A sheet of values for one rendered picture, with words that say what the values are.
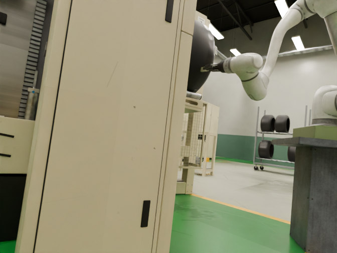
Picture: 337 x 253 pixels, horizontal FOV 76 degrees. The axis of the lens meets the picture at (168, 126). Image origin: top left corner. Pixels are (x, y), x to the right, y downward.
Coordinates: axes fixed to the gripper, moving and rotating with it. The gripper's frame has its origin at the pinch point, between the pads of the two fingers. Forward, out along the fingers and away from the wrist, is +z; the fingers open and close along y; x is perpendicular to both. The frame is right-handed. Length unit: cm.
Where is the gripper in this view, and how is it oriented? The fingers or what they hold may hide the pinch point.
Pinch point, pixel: (204, 69)
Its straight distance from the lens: 150.9
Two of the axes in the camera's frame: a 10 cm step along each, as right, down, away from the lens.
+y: -8.4, -1.2, -5.3
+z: -5.2, -1.3, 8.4
